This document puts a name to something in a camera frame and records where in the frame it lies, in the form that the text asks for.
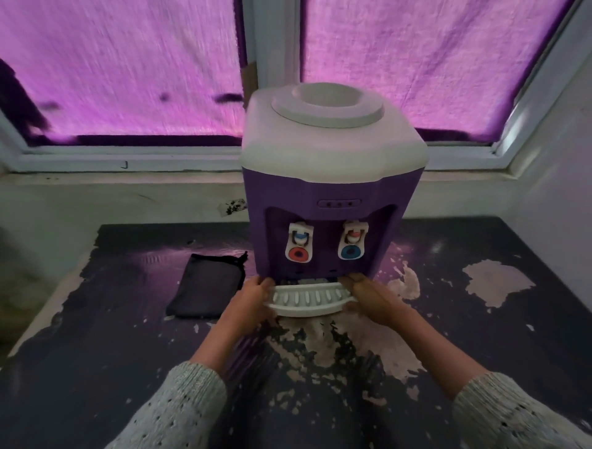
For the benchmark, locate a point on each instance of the person's left hand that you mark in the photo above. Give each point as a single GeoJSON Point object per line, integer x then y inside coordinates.
{"type": "Point", "coordinates": [247, 305]}

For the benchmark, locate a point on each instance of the person's right hand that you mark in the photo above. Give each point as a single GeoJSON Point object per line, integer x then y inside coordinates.
{"type": "Point", "coordinates": [377, 303]}

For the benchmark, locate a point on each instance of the person's left fingers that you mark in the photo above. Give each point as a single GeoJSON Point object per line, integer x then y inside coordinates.
{"type": "Point", "coordinates": [266, 286]}

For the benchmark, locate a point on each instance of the person's right fingers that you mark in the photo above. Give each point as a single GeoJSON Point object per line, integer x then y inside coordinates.
{"type": "Point", "coordinates": [354, 283]}

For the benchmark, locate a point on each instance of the white drip tray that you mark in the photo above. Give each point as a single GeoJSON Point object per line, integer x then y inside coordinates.
{"type": "Point", "coordinates": [307, 299]}

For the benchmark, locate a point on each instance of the person's left forearm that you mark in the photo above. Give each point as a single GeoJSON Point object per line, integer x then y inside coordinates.
{"type": "Point", "coordinates": [185, 388]}

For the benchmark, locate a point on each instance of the person's right forearm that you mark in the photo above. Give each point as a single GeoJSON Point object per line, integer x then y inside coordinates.
{"type": "Point", "coordinates": [467, 384]}

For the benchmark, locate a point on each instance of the white tap with blue button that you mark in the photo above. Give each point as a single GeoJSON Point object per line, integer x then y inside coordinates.
{"type": "Point", "coordinates": [353, 240]}

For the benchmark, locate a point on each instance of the white tap with red button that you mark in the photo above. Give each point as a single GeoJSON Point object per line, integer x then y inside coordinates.
{"type": "Point", "coordinates": [300, 243]}

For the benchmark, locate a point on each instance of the black fabric pouch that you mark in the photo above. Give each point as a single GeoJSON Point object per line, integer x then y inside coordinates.
{"type": "Point", "coordinates": [206, 284]}

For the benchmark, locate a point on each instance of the purple and white water dispenser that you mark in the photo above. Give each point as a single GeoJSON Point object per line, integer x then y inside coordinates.
{"type": "Point", "coordinates": [330, 185]}

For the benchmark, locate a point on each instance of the purple window curtain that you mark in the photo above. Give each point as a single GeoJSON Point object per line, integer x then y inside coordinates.
{"type": "Point", "coordinates": [430, 64]}
{"type": "Point", "coordinates": [125, 69]}

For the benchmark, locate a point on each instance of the white window frame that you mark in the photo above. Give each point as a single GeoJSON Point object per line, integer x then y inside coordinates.
{"type": "Point", "coordinates": [273, 46]}

